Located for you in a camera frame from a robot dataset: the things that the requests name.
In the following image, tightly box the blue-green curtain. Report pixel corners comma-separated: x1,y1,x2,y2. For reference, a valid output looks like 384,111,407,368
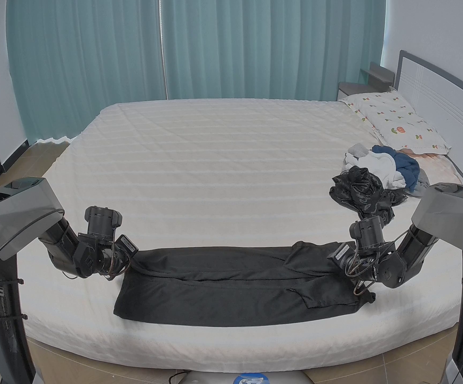
160,0,388,102
7,0,170,143

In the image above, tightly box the white printed pillow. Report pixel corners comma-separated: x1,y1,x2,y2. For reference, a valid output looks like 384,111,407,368
339,91,452,154

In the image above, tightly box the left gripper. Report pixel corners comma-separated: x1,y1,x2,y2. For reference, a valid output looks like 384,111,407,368
102,234,140,281

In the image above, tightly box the grey bedside table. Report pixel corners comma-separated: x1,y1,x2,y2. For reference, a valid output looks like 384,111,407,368
337,62,396,101

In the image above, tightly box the bed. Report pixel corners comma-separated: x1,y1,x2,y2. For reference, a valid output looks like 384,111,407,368
13,48,463,369

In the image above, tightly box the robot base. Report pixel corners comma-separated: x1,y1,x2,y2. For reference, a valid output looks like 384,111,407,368
175,370,308,384

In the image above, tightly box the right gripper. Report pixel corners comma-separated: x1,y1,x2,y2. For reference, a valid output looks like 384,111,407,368
327,243,366,278

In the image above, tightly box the black T-shirt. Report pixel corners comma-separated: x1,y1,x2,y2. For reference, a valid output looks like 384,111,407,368
113,242,376,328

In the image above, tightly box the pile of clothes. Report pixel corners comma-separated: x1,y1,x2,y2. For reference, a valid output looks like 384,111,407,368
329,142,432,221

